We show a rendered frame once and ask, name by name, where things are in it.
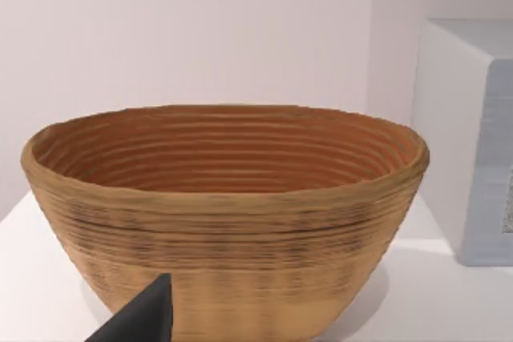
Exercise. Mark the pale grey cabinet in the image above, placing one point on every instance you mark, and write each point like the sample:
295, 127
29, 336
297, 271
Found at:
477, 158

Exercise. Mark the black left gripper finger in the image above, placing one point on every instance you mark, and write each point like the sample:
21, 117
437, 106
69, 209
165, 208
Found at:
151, 313

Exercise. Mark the brown woven basket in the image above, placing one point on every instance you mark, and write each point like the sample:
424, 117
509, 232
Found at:
224, 238

